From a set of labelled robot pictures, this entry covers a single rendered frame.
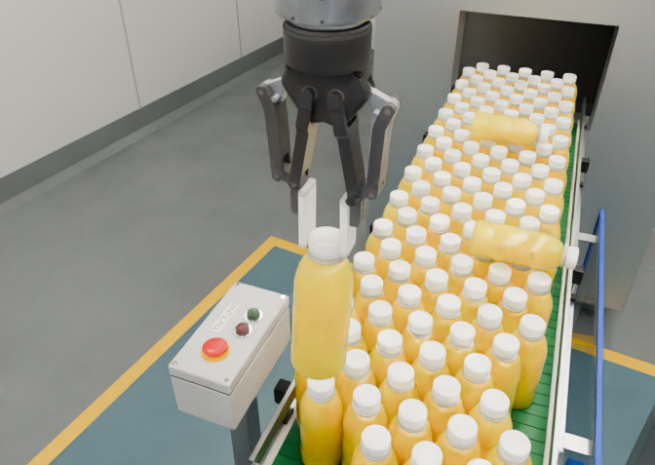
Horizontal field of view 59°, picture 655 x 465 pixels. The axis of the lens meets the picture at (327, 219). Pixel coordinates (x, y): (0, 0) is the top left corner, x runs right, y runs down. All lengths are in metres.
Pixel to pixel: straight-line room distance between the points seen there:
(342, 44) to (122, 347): 2.15
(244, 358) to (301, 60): 0.51
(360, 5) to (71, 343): 2.28
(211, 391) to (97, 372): 1.61
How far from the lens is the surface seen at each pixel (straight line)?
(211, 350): 0.88
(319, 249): 0.60
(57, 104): 3.74
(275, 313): 0.94
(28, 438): 2.36
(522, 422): 1.10
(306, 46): 0.49
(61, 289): 2.91
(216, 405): 0.90
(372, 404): 0.85
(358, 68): 0.50
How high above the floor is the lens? 1.74
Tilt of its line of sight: 34 degrees down
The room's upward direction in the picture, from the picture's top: straight up
